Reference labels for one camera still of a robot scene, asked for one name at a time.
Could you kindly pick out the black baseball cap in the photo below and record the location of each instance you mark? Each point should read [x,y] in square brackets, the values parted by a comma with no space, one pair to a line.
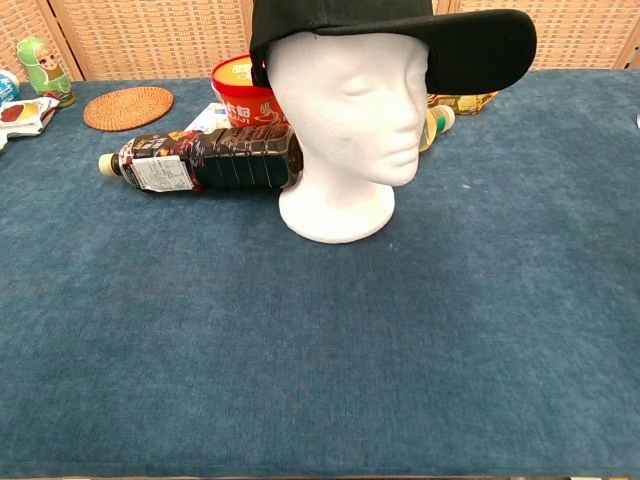
[475,50]

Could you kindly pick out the white foam mannequin head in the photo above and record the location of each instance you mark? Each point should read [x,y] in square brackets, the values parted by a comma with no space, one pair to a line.
[345,120]

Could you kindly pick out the small yellow-liquid bottle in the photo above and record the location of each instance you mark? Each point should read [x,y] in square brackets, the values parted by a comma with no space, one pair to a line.
[432,130]

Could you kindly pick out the white printed paper packet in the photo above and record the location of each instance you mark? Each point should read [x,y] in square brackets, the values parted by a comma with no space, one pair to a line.
[210,117]

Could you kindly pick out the blue tablecloth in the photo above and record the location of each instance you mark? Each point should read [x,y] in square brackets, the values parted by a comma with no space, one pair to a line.
[300,340]

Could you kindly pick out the dark tea plastic bottle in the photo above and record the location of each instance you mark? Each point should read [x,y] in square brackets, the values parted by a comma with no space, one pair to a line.
[220,160]

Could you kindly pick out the red instant noodle tub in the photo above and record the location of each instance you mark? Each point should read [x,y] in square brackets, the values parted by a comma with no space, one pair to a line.
[235,95]

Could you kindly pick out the yellow biscuit pack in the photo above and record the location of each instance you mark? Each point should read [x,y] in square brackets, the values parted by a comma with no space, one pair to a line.
[465,102]

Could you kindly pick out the round woven rattan coaster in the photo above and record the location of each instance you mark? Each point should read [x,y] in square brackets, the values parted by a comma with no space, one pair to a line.
[128,108]

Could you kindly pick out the woven wooden folding screen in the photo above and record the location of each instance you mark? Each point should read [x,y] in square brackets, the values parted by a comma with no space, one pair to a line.
[150,35]

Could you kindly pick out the green matryoshka doll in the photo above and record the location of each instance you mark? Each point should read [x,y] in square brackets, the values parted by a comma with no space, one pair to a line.
[46,70]

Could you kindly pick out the white bun snack packet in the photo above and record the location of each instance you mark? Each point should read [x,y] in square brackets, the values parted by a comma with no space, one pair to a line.
[22,115]

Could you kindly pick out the blue round object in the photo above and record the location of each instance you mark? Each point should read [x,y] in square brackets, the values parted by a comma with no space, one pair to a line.
[7,87]

